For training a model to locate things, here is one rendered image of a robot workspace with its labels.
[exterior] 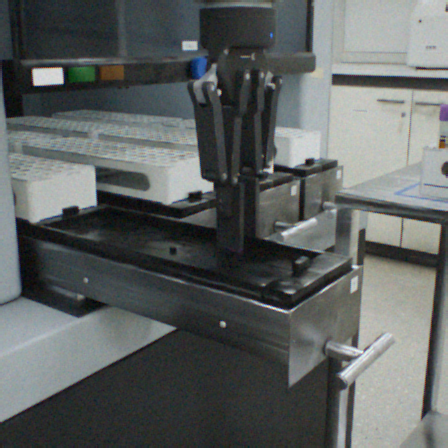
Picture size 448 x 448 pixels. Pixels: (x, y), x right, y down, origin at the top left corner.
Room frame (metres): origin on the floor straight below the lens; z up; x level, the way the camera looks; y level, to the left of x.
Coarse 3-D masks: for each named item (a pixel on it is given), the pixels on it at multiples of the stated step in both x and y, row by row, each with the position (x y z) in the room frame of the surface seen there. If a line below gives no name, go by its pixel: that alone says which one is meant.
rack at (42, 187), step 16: (16, 160) 0.81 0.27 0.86; (32, 160) 0.81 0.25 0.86; (48, 160) 0.81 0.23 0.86; (16, 176) 0.72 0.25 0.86; (32, 176) 0.71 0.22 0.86; (48, 176) 0.71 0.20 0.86; (64, 176) 0.72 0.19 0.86; (80, 176) 0.74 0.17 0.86; (16, 192) 0.70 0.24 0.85; (32, 192) 0.69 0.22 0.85; (48, 192) 0.70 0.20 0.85; (64, 192) 0.72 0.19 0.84; (80, 192) 0.74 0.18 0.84; (16, 208) 0.70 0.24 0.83; (32, 208) 0.69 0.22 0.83; (48, 208) 0.70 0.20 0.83; (80, 208) 0.74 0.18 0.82
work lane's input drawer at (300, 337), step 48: (48, 240) 0.66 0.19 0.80; (96, 240) 0.62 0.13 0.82; (144, 240) 0.66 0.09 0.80; (192, 240) 0.66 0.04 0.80; (96, 288) 0.60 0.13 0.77; (144, 288) 0.56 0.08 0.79; (192, 288) 0.52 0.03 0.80; (240, 288) 0.50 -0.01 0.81; (288, 288) 0.48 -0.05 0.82; (336, 288) 0.52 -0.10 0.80; (240, 336) 0.49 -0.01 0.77; (288, 336) 0.46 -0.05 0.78; (336, 336) 0.53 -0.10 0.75; (384, 336) 0.52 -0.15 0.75; (288, 384) 0.46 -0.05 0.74; (336, 384) 0.45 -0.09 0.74
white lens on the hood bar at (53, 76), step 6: (36, 72) 0.65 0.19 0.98; (42, 72) 0.66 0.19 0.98; (48, 72) 0.66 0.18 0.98; (54, 72) 0.67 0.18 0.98; (60, 72) 0.68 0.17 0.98; (36, 78) 0.65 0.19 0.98; (42, 78) 0.66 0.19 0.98; (48, 78) 0.66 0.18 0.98; (54, 78) 0.67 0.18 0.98; (60, 78) 0.68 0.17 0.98; (36, 84) 0.65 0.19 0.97; (42, 84) 0.66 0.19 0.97; (48, 84) 0.66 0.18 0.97; (54, 84) 0.67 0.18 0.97
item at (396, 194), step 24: (408, 168) 0.99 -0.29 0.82; (336, 192) 0.82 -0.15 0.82; (360, 192) 0.82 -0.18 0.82; (384, 192) 0.82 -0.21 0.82; (408, 192) 0.82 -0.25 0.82; (336, 216) 0.82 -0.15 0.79; (408, 216) 0.76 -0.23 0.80; (432, 216) 0.74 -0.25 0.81; (336, 240) 0.82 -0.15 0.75; (432, 312) 1.15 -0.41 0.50; (432, 336) 1.15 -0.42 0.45; (336, 360) 0.81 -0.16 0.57; (432, 360) 1.14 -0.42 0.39; (432, 384) 1.14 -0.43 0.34; (336, 408) 0.81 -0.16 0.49; (432, 408) 1.14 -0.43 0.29; (336, 432) 0.81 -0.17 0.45; (432, 432) 1.06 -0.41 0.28
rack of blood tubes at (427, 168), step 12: (432, 144) 0.83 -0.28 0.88; (432, 156) 0.80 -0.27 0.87; (444, 156) 0.79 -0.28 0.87; (432, 168) 0.80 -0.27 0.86; (420, 180) 0.81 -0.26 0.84; (432, 180) 0.80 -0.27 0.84; (444, 180) 0.79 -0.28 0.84; (420, 192) 0.81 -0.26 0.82; (432, 192) 0.80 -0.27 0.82; (444, 192) 0.79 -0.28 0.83
